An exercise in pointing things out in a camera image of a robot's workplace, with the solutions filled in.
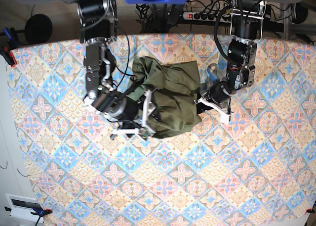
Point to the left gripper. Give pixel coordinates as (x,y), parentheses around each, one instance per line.
(216,98)

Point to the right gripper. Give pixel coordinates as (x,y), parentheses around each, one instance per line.
(131,116)

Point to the olive green t-shirt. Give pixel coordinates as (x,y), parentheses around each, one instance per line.
(175,87)

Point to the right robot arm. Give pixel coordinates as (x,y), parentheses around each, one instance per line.
(98,28)

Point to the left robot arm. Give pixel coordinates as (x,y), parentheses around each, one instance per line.
(246,25)

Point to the patterned tablecloth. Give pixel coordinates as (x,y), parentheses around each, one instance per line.
(258,169)

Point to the white power strip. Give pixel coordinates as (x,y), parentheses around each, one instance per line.
(198,16)

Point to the black round stool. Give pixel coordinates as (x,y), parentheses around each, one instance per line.
(38,29)

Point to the blue red clamp lower left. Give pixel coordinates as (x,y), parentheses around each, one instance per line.
(40,213)

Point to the blue red clamp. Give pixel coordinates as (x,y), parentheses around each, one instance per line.
(5,50)
(40,213)

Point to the red clamp lower right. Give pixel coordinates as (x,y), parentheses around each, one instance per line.
(310,211)

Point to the blue red clamp upper left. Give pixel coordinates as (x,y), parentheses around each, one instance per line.
(5,50)

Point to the white floor outlet box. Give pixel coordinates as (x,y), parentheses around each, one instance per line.
(21,207)

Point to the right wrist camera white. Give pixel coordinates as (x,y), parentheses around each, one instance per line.
(146,133)

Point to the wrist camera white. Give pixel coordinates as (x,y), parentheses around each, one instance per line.
(225,118)
(146,133)

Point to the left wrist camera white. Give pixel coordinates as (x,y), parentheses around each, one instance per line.
(225,118)

